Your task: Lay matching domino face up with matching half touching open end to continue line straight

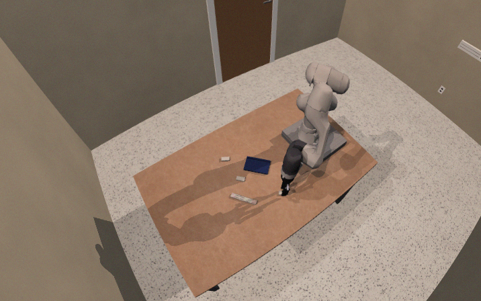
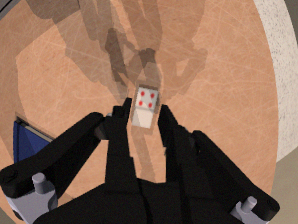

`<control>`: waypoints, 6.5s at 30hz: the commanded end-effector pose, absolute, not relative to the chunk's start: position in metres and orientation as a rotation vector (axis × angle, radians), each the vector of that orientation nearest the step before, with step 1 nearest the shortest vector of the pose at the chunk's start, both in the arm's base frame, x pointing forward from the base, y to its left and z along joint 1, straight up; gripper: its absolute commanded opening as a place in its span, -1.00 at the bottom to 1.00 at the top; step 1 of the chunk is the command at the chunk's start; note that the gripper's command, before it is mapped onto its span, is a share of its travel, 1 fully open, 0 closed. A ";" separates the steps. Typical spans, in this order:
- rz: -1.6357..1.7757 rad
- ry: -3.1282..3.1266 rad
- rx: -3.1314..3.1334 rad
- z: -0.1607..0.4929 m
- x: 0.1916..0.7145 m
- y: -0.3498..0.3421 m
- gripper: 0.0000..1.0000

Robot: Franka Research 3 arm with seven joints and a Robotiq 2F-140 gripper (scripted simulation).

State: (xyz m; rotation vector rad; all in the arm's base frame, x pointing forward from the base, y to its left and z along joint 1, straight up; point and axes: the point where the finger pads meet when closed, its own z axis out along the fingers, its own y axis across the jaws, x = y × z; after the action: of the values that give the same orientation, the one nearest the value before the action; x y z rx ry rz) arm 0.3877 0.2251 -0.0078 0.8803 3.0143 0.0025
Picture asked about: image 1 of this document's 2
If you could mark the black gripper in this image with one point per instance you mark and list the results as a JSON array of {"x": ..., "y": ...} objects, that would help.
[{"x": 285, "y": 185}]

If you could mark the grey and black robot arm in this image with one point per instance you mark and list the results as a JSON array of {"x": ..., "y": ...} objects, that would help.
[{"x": 316, "y": 106}]

